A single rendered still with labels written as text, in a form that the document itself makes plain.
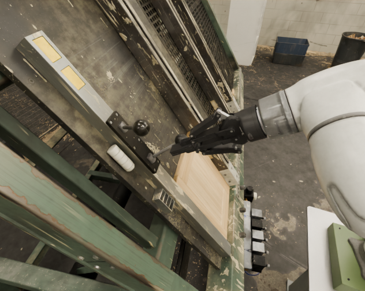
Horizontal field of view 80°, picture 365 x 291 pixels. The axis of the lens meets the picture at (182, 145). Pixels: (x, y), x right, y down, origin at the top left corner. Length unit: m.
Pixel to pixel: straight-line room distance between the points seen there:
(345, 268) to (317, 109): 0.93
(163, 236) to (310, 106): 0.56
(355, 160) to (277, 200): 2.03
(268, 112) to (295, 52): 4.84
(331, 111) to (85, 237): 0.47
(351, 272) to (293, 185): 1.43
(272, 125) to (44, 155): 0.48
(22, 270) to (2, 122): 0.86
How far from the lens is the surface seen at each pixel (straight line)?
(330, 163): 0.38
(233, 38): 4.90
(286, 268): 2.09
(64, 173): 0.58
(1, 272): 1.34
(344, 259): 1.28
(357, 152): 0.38
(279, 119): 0.45
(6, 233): 2.54
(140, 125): 0.47
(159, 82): 0.87
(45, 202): 0.43
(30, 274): 1.27
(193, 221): 0.80
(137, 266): 0.55
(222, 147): 0.54
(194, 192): 0.85
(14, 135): 0.56
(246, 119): 0.46
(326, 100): 0.43
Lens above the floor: 1.83
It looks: 42 degrees down
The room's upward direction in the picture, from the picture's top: straight up
